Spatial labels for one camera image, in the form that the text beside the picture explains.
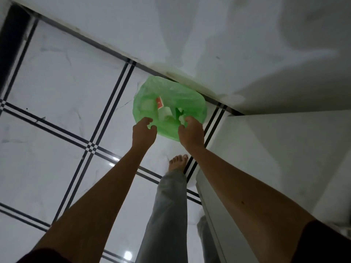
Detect person's left hand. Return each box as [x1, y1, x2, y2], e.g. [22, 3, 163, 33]
[132, 117, 158, 151]

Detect person's right hand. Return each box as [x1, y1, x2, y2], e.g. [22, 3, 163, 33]
[178, 116, 205, 152]

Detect green plastic bag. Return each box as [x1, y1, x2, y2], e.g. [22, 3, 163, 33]
[132, 76, 208, 142]

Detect person's right forearm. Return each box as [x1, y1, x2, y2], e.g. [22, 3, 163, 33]
[186, 146, 316, 263]

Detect person's left forearm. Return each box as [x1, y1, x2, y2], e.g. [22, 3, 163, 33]
[32, 145, 154, 263]

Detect white crumpled paper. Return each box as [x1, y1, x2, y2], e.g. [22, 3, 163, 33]
[158, 106, 177, 122]

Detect person's left foot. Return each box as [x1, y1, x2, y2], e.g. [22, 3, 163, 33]
[168, 154, 189, 173]

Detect grey jeans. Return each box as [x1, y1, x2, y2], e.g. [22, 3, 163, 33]
[135, 170, 221, 263]

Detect white cabinet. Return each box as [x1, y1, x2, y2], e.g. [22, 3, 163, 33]
[196, 109, 351, 263]

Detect dark left shirt sleeve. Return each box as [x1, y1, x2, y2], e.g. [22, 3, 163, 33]
[16, 247, 72, 263]

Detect dark shirt sleeve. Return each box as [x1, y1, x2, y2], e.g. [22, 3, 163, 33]
[290, 220, 351, 263]
[16, 247, 72, 263]

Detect dark right shirt sleeve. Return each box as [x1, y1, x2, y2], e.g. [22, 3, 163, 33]
[290, 220, 351, 263]

